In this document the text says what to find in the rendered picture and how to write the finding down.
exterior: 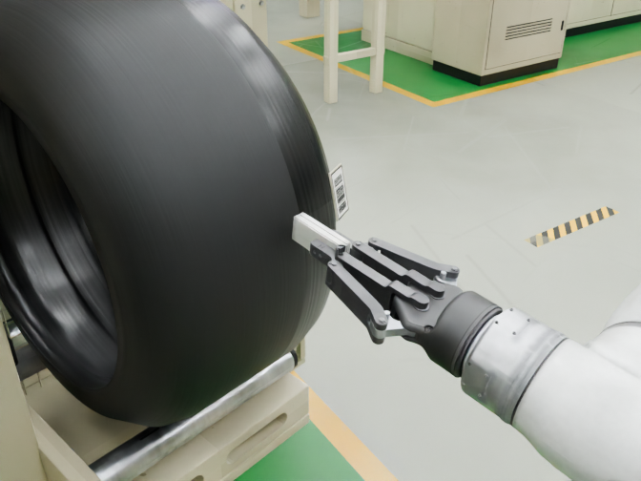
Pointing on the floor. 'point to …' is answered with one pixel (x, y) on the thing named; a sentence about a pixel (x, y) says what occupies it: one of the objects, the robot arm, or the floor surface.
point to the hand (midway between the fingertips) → (320, 240)
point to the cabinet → (498, 38)
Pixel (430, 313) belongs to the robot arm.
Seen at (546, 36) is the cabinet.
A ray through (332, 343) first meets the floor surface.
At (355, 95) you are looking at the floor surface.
